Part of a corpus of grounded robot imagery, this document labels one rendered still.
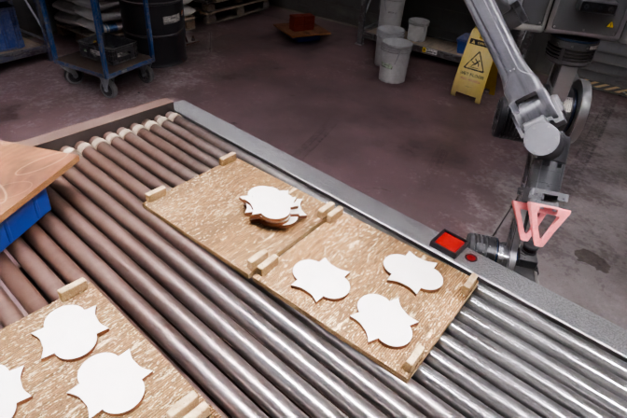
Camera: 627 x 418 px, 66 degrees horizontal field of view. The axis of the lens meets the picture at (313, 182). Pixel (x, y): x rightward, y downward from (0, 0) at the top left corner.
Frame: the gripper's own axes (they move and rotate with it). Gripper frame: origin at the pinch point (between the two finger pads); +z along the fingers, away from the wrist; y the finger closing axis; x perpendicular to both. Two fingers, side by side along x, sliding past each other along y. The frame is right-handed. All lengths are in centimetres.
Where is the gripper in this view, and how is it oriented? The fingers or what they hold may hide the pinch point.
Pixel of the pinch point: (531, 239)
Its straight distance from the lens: 99.6
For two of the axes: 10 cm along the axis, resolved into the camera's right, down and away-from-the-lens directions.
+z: -2.1, 9.8, 0.3
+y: -1.7, -0.1, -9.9
